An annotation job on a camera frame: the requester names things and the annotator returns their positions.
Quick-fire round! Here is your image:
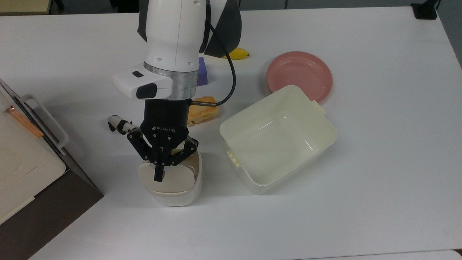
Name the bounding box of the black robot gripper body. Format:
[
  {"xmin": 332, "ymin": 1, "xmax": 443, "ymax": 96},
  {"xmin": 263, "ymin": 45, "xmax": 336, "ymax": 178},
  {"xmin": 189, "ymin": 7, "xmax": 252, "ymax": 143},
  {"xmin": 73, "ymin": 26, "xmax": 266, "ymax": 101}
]
[{"xmin": 140, "ymin": 100, "xmax": 191, "ymax": 149}]

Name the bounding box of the purple cube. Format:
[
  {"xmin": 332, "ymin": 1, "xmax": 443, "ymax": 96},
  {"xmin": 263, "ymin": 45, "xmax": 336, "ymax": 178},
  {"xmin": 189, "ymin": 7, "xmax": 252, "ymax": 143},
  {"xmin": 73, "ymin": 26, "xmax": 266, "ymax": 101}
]
[{"xmin": 197, "ymin": 57, "xmax": 208, "ymax": 87}]

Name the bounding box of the toy bread loaf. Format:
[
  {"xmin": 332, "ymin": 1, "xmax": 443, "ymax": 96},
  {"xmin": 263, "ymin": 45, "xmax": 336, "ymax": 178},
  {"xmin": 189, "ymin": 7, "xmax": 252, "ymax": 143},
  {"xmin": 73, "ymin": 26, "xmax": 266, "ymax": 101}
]
[{"xmin": 187, "ymin": 96, "xmax": 219, "ymax": 127}]

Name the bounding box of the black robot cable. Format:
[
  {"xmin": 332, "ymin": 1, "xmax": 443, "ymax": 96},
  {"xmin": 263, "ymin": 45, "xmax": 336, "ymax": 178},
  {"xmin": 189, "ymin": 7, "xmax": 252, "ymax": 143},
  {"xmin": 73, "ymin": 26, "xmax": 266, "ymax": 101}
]
[{"xmin": 189, "ymin": 22, "xmax": 237, "ymax": 107}]

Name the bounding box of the cream appliance box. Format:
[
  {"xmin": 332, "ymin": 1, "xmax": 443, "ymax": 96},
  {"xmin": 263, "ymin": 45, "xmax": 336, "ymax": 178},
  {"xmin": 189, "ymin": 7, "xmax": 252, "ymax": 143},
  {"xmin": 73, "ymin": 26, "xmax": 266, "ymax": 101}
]
[{"xmin": 0, "ymin": 87, "xmax": 66, "ymax": 225}]

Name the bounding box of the cream open plastic box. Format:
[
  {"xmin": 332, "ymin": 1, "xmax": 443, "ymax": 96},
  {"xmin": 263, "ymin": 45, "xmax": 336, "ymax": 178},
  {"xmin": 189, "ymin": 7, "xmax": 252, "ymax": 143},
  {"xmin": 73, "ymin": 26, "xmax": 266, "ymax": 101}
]
[{"xmin": 219, "ymin": 85, "xmax": 337, "ymax": 195}]

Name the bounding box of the white cabinet handle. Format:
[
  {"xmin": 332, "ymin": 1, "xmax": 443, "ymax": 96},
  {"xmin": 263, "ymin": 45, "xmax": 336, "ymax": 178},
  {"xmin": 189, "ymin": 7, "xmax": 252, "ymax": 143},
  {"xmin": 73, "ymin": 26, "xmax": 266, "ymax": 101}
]
[{"xmin": 20, "ymin": 95, "xmax": 69, "ymax": 156}]

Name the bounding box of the copper appliance handle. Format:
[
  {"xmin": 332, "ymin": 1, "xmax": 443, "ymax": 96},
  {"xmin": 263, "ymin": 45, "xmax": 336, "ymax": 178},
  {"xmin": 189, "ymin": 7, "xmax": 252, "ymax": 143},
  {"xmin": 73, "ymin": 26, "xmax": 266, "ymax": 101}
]
[{"xmin": 4, "ymin": 106, "xmax": 44, "ymax": 139}]

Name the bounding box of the tan wooden desk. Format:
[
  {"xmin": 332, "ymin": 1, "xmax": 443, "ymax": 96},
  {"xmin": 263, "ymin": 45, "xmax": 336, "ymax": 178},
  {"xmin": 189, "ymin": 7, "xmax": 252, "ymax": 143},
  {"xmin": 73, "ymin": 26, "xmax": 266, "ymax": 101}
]
[{"xmin": 0, "ymin": 0, "xmax": 52, "ymax": 16}]

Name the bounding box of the black table clamp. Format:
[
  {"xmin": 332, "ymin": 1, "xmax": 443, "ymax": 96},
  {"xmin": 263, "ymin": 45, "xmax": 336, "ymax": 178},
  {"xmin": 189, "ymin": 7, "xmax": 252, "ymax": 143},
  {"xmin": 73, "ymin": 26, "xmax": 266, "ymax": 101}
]
[{"xmin": 410, "ymin": 0, "xmax": 438, "ymax": 20}]

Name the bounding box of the small panda figurine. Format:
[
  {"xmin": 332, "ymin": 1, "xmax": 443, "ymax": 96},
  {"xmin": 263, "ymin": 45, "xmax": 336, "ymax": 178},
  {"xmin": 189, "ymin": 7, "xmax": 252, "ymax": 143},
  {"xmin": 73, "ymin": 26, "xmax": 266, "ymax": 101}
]
[{"xmin": 107, "ymin": 115, "xmax": 140, "ymax": 135}]

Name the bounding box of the cream trash can with lid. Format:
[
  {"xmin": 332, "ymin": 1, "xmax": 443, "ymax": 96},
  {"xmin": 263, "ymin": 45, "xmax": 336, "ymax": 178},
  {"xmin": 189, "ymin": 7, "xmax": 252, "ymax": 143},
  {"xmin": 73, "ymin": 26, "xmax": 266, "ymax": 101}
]
[{"xmin": 138, "ymin": 149, "xmax": 202, "ymax": 207}]

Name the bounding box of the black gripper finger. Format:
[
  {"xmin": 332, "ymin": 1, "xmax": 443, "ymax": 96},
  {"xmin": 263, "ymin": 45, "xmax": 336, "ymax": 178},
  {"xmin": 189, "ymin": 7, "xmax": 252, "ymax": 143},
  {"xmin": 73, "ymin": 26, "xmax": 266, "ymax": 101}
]
[
  {"xmin": 126, "ymin": 128, "xmax": 164, "ymax": 182},
  {"xmin": 162, "ymin": 137, "xmax": 199, "ymax": 168}
]

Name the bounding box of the yellow toy banana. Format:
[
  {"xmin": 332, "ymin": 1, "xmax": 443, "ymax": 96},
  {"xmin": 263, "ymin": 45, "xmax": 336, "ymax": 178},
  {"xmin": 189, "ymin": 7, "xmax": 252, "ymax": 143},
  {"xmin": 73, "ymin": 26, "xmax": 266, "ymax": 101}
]
[{"xmin": 222, "ymin": 48, "xmax": 250, "ymax": 60}]

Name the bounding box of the pink plastic plate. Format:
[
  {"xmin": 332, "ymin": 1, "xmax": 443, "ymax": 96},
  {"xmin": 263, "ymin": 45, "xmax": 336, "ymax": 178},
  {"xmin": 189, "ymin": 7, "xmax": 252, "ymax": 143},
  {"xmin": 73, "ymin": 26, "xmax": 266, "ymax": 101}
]
[{"xmin": 266, "ymin": 51, "xmax": 333, "ymax": 105}]

